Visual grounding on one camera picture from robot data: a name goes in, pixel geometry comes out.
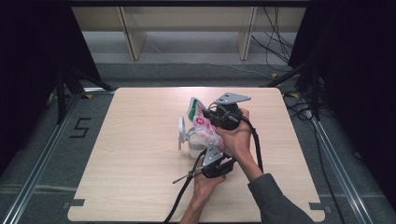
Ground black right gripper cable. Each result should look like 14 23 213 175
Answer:
238 114 264 174

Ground thin white floor cable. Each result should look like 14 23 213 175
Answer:
145 36 273 79

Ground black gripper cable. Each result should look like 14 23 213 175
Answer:
163 148 208 224
238 114 264 174

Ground person's left hand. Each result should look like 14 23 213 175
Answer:
191 157 228 203

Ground tangled black floor cables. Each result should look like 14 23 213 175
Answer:
283 94 315 121

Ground black metal stand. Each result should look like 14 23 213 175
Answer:
261 59 322 121
55 65 116 125

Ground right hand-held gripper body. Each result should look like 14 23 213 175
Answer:
206 91 252 132

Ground silver metal floor rail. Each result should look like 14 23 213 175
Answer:
0 92 82 224
310 117 376 224

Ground dark curtain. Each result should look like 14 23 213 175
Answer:
288 0 396 203
0 0 103 176

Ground clear jar with grey lid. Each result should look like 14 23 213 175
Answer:
177 116 216 159

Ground light wooden shelf unit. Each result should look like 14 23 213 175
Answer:
72 6 308 62

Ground grey cable tie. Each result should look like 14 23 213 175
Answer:
172 170 202 185

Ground bundle of black cables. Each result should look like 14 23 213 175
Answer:
250 6 296 64

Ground person's right hand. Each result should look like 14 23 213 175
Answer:
215 107 252 163

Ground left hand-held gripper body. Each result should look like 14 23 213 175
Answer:
201 144 236 179

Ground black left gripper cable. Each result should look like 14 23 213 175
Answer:
163 148 208 224

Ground black tape strip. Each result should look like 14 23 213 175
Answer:
61 198 86 209
308 202 332 215

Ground pink and white powder bag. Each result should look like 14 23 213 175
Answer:
186 96 228 154

